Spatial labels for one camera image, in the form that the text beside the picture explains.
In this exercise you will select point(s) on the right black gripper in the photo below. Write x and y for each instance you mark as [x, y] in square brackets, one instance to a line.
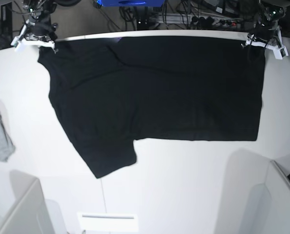
[41, 28]

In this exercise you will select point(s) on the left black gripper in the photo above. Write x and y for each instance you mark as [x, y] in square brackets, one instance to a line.
[265, 31]

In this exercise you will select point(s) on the black T-shirt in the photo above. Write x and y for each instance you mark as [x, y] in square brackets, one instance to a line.
[108, 93]

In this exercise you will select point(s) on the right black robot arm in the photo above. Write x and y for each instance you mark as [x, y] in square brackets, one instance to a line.
[35, 7]

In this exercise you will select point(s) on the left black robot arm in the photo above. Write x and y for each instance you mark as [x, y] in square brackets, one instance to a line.
[270, 11]

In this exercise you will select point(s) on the blue device box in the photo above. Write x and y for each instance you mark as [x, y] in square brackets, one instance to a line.
[129, 3]

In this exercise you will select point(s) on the white power strip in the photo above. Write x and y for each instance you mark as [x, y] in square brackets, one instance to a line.
[191, 19]

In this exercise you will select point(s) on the white partition panel right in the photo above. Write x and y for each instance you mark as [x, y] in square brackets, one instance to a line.
[268, 207]

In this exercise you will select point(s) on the white partition panel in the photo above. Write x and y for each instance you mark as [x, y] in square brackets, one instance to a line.
[268, 207]
[23, 209]

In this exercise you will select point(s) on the white partition panel left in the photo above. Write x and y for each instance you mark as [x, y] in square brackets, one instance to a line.
[23, 209]

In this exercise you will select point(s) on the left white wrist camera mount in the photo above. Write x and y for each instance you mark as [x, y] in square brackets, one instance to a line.
[279, 51]

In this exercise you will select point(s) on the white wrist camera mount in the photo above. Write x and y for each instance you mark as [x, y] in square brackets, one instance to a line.
[279, 51]
[30, 42]

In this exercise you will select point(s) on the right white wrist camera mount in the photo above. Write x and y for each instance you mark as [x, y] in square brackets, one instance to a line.
[30, 42]

